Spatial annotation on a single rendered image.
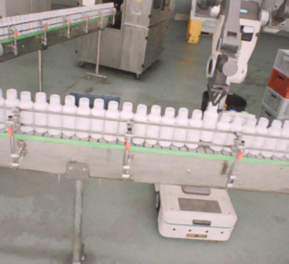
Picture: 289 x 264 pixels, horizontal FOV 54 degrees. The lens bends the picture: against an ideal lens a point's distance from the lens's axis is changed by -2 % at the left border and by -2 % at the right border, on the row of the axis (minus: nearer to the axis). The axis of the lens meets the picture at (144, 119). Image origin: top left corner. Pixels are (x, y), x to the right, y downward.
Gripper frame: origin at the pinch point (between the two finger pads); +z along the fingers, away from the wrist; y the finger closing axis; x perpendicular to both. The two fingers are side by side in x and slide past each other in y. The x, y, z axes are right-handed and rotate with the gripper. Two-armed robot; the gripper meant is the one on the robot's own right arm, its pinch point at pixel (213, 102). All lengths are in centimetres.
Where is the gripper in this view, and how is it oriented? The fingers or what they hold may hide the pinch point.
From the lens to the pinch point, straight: 122.7
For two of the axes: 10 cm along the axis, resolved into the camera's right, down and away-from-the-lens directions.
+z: -1.4, 8.9, 4.3
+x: 9.9, 1.1, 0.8
